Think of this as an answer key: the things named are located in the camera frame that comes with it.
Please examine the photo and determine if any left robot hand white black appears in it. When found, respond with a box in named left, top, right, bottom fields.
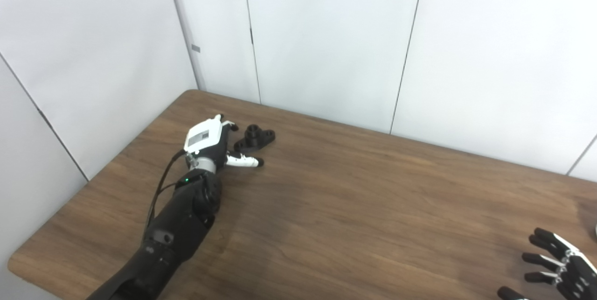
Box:
left=183, top=114, right=264, bottom=170

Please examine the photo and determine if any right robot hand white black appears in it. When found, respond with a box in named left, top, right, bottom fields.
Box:
left=497, top=228, right=597, bottom=300

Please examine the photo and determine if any black flanged holder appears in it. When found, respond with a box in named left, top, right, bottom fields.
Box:
left=233, top=124, right=276, bottom=153

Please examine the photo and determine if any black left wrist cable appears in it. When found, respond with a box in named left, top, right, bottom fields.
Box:
left=144, top=149, right=187, bottom=235

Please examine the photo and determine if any thin black left arm wire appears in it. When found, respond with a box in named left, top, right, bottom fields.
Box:
left=146, top=181, right=180, bottom=233

